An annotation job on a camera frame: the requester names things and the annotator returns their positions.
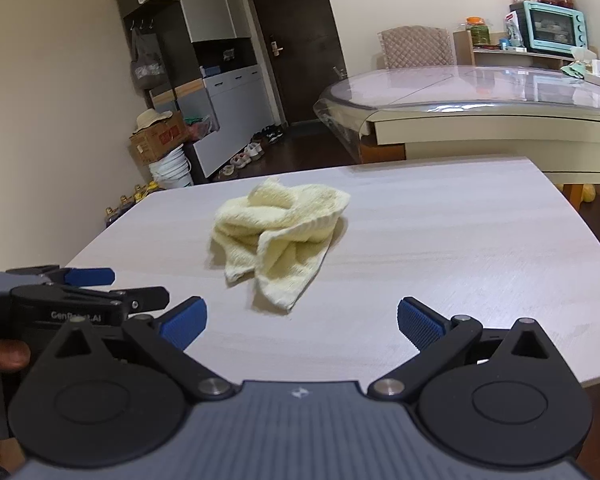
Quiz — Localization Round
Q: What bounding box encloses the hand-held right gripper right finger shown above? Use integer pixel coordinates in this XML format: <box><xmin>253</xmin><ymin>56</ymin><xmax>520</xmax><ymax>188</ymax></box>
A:
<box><xmin>367</xmin><ymin>297</ymin><xmax>553</xmax><ymax>403</ymax></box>

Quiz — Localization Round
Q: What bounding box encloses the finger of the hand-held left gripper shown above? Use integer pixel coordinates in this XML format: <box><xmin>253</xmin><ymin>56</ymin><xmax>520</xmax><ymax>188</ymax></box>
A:
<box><xmin>44</xmin><ymin>285</ymin><xmax>171</xmax><ymax>318</ymax></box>
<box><xmin>6</xmin><ymin>265</ymin><xmax>117</xmax><ymax>287</ymax></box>

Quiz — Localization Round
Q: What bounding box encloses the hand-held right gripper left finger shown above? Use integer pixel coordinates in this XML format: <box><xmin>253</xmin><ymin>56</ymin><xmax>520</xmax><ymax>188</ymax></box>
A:
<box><xmin>54</xmin><ymin>296</ymin><xmax>233</xmax><ymax>403</ymax></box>

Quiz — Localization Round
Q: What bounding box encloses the cream terry towel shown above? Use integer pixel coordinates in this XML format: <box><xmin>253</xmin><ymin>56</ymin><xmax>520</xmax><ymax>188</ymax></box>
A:
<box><xmin>209</xmin><ymin>176</ymin><xmax>352</xmax><ymax>315</ymax></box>

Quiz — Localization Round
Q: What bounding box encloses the person's left hand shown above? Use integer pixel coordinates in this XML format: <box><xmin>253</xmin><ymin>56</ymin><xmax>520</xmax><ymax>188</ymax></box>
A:
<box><xmin>0</xmin><ymin>338</ymin><xmax>32</xmax><ymax>374</ymax></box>

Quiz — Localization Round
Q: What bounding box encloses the row of gold-capped bottles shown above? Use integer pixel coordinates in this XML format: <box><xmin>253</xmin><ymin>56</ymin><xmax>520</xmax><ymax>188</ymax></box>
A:
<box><xmin>102</xmin><ymin>180</ymin><xmax>161</xmax><ymax>226</ymax></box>

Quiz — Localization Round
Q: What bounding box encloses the stack of white buckets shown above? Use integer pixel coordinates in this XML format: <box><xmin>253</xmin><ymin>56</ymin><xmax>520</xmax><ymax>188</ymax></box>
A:
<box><xmin>147</xmin><ymin>144</ymin><xmax>193</xmax><ymax>191</ymax></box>

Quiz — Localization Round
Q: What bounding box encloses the printed cardboard box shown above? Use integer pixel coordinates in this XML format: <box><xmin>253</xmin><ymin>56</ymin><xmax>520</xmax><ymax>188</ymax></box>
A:
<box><xmin>129</xmin><ymin>110</ymin><xmax>191</xmax><ymax>166</ymax></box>

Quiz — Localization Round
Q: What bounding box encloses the row of shoes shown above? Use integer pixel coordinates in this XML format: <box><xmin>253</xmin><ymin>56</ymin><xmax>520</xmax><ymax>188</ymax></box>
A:
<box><xmin>215</xmin><ymin>124</ymin><xmax>286</xmax><ymax>181</ymax></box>

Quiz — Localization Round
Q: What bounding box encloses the straw hat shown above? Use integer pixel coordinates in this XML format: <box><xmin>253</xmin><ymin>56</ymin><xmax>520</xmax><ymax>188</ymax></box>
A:
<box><xmin>134</xmin><ymin>108</ymin><xmax>173</xmax><ymax>133</ymax></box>

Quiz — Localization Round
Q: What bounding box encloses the red plastic bag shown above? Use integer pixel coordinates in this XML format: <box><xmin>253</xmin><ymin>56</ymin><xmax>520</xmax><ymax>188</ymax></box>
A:
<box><xmin>182</xmin><ymin>114</ymin><xmax>216</xmax><ymax>142</ymax></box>

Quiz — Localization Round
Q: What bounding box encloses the beige dining table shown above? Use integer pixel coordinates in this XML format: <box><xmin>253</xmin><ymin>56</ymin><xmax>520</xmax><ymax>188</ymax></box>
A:
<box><xmin>357</xmin><ymin>105</ymin><xmax>600</xmax><ymax>211</ymax></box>

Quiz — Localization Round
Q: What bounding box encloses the grey hanging plastic bag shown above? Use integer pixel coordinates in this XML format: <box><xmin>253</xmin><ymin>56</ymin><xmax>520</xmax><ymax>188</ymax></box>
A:
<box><xmin>130</xmin><ymin>27</ymin><xmax>170</xmax><ymax>92</ymax></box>

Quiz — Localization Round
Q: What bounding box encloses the grey and white cabinet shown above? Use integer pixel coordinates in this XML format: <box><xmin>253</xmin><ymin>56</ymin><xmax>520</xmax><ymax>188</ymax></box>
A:
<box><xmin>117</xmin><ymin>0</ymin><xmax>287</xmax><ymax>186</ymax></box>

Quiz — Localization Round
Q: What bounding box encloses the quilted dining chair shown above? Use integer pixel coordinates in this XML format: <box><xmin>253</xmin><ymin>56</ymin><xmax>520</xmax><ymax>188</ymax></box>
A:
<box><xmin>377</xmin><ymin>25</ymin><xmax>456</xmax><ymax>71</ymax></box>

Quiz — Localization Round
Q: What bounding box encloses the wooden desktop shelf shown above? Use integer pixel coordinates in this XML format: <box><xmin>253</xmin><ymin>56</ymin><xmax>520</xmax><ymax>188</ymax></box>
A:
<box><xmin>452</xmin><ymin>29</ymin><xmax>571</xmax><ymax>67</ymax></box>

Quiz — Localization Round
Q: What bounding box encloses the orange-lidded jar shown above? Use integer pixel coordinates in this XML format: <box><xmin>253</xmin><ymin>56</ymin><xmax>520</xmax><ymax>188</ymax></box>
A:
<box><xmin>466</xmin><ymin>16</ymin><xmax>491</xmax><ymax>46</ymax></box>

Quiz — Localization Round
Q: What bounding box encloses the red and white carton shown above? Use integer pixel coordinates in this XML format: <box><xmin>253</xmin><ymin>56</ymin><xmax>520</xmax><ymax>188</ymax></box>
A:
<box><xmin>505</xmin><ymin>10</ymin><xmax>526</xmax><ymax>48</ymax></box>

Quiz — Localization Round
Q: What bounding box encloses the dark wooden door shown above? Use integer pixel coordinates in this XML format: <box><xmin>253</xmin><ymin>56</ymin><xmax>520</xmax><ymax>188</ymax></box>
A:
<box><xmin>243</xmin><ymin>0</ymin><xmax>348</xmax><ymax>126</ymax></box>

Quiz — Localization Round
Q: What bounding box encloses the teal toaster oven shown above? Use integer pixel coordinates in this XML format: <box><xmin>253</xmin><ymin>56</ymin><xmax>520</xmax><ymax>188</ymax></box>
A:
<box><xmin>509</xmin><ymin>0</ymin><xmax>590</xmax><ymax>56</ymax></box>

